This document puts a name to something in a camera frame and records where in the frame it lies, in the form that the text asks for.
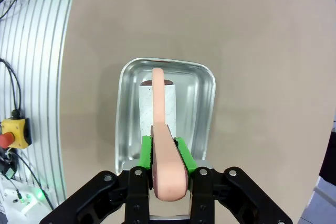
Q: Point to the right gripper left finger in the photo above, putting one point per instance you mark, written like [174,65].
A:
[146,153]

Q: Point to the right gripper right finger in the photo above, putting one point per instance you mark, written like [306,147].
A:
[187,155]

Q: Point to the pink lint roller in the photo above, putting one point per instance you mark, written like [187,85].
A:
[168,176]

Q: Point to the rectangular metal tin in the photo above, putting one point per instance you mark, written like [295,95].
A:
[194,108]

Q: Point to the yellow emergency stop button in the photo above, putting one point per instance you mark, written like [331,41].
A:
[15,132]

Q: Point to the white slatted base panel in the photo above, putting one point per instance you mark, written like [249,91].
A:
[39,64]

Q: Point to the white bracket with green light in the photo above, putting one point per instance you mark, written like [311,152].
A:
[23,200]

